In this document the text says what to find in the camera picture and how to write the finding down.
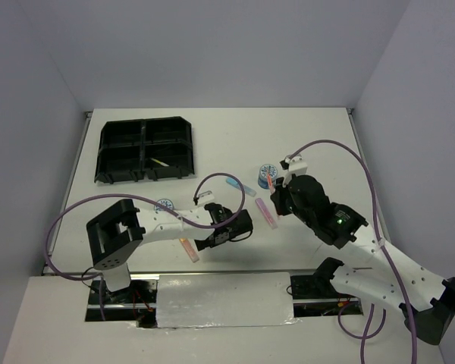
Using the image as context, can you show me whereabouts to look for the blue paint jar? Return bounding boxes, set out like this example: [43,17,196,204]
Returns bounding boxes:
[258,164,278,190]
[154,198,175,212]

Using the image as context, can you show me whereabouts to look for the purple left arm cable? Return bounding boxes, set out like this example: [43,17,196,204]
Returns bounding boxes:
[47,173,247,322]

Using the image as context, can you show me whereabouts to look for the blue paint jar right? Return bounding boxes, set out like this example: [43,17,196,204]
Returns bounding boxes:
[258,164,278,190]

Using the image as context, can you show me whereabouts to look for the blue paint jar left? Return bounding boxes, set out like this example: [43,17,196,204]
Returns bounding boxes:
[154,198,175,212]

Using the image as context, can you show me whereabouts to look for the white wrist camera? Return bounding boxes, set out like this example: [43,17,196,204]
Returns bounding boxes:
[193,190,215,206]
[280,154,308,187]

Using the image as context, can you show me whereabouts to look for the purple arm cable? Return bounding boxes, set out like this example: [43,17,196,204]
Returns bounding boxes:
[47,173,247,322]
[287,140,420,364]

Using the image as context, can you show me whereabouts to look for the thin yellow highlighter pen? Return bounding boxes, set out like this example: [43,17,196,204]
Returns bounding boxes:
[150,158,170,167]

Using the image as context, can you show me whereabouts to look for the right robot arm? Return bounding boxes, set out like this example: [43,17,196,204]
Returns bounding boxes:
[270,175,455,345]

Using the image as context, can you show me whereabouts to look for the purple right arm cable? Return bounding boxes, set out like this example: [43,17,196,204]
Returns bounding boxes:
[287,140,420,364]

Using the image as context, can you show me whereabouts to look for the blue-capped glue stick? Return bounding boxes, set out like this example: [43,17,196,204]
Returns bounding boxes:
[226,177,256,197]

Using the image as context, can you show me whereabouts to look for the silver foil-covered panel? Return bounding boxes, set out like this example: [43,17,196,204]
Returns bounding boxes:
[156,272,296,328]

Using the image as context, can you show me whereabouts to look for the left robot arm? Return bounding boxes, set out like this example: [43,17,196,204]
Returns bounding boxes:
[86,199,253,303]

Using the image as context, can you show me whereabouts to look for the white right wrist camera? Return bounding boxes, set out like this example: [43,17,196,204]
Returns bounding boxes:
[280,154,308,187]

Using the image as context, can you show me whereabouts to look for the black four-compartment organizer tray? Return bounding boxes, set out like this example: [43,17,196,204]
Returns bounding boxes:
[94,116,195,184]

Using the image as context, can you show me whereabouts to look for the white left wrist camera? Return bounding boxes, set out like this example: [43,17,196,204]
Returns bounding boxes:
[193,190,215,206]

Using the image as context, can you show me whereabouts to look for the orange-capped pink glue stick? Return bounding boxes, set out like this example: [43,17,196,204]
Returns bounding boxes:
[179,239,199,263]

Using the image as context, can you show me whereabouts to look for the thin orange highlighter pen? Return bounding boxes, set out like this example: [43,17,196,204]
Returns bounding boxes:
[266,168,275,194]

